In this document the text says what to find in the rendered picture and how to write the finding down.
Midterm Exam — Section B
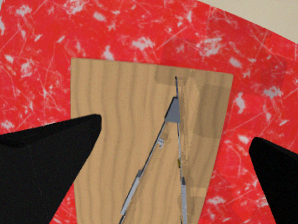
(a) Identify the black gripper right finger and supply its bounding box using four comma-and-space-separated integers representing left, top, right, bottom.
249, 137, 298, 224

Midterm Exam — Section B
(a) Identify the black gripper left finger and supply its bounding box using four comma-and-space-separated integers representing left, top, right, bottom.
0, 113, 101, 224

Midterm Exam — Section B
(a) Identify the wooden board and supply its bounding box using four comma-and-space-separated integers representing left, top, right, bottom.
69, 57, 233, 224

